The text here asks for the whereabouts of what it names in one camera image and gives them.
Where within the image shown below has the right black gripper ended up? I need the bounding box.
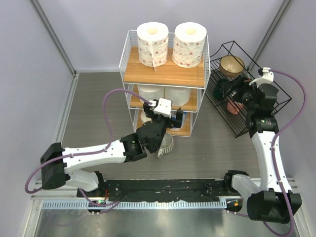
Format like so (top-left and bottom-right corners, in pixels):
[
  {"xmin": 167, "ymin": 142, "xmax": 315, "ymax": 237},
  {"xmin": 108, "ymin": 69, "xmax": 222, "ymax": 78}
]
[{"xmin": 222, "ymin": 75, "xmax": 261, "ymax": 113}]

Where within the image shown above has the blue paper roll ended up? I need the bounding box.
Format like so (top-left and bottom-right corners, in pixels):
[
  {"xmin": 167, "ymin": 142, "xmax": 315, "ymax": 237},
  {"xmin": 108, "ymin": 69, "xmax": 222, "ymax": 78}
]
[{"xmin": 171, "ymin": 111, "xmax": 187, "ymax": 131}]

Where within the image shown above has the beige paper roll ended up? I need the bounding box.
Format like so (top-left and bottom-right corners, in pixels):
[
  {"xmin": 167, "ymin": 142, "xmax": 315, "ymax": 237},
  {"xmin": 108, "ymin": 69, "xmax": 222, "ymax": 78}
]
[{"xmin": 140, "ymin": 111, "xmax": 152, "ymax": 124}]

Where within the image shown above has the plain white paper roll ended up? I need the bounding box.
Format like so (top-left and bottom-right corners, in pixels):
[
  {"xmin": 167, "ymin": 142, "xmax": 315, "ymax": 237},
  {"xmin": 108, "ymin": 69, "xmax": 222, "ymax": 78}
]
[{"xmin": 165, "ymin": 86, "xmax": 191, "ymax": 106}]

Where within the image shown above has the white wire three-tier shelf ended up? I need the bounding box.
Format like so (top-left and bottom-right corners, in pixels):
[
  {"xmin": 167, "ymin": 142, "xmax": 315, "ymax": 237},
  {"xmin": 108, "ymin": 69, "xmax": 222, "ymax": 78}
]
[{"xmin": 119, "ymin": 30, "xmax": 210, "ymax": 137}]

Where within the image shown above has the white patterned paper roll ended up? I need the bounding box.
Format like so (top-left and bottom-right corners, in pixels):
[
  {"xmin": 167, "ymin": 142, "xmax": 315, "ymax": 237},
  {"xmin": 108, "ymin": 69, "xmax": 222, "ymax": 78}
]
[{"xmin": 136, "ymin": 22, "xmax": 169, "ymax": 71}]

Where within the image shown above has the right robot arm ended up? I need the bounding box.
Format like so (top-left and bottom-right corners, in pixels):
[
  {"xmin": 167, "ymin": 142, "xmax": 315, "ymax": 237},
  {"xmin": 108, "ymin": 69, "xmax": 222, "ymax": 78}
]
[{"xmin": 214, "ymin": 76, "xmax": 302, "ymax": 224}]

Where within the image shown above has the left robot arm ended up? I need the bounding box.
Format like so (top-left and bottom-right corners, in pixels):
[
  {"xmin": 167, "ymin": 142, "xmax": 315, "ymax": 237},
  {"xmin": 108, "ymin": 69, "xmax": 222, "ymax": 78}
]
[{"xmin": 40, "ymin": 98, "xmax": 184, "ymax": 197}]

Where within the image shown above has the tan ceramic bowl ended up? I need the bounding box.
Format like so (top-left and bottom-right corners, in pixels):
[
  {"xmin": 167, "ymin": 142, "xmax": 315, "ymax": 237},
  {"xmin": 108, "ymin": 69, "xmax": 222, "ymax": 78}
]
[{"xmin": 219, "ymin": 55, "xmax": 244, "ymax": 78}]

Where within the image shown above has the dark green mug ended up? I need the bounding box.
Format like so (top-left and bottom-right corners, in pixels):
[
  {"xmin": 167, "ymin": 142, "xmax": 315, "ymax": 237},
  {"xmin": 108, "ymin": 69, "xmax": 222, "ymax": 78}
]
[{"xmin": 213, "ymin": 79, "xmax": 224, "ymax": 100}]

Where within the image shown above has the pink mug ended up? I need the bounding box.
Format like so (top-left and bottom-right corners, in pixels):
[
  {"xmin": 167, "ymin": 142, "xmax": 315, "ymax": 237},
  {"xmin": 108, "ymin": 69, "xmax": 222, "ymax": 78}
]
[{"xmin": 227, "ymin": 100, "xmax": 243, "ymax": 115}]

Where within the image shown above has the grey ribbed glass mug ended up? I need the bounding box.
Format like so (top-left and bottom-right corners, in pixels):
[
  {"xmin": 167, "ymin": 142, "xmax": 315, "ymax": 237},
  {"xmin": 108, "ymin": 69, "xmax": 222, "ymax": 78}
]
[{"xmin": 158, "ymin": 133, "xmax": 174, "ymax": 158}]

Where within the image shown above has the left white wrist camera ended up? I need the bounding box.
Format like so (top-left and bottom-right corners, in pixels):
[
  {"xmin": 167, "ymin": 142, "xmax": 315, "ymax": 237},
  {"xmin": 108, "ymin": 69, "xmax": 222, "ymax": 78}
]
[{"xmin": 149, "ymin": 98, "xmax": 172, "ymax": 118}]

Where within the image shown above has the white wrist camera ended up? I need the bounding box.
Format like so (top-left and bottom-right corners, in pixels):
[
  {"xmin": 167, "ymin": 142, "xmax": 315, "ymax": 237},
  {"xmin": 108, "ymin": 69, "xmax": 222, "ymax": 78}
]
[
  {"xmin": 149, "ymin": 98, "xmax": 172, "ymax": 118},
  {"xmin": 249, "ymin": 67, "xmax": 274, "ymax": 88}
]

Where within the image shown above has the black wire dish rack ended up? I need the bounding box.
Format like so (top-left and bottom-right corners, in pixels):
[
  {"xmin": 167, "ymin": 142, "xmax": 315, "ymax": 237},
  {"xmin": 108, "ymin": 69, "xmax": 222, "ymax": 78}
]
[{"xmin": 206, "ymin": 40, "xmax": 292, "ymax": 137}]

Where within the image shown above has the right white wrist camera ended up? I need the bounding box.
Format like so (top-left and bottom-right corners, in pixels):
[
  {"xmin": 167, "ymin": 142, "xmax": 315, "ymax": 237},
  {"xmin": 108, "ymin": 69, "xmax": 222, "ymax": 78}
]
[{"xmin": 249, "ymin": 67, "xmax": 274, "ymax": 88}]

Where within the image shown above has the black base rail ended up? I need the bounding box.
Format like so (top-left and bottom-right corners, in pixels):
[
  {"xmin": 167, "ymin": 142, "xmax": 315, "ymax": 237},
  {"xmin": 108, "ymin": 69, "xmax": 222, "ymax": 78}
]
[{"xmin": 85, "ymin": 179, "xmax": 239, "ymax": 202}]

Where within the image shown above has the white slotted cable duct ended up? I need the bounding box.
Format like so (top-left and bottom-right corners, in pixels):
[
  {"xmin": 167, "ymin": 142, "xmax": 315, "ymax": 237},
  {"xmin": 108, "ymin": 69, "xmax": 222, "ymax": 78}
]
[{"xmin": 41, "ymin": 199, "xmax": 227, "ymax": 210}]

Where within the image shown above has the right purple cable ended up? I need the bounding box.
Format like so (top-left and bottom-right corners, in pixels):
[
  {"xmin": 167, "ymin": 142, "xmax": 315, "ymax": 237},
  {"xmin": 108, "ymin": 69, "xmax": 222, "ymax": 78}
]
[{"xmin": 227, "ymin": 70, "xmax": 308, "ymax": 236}]

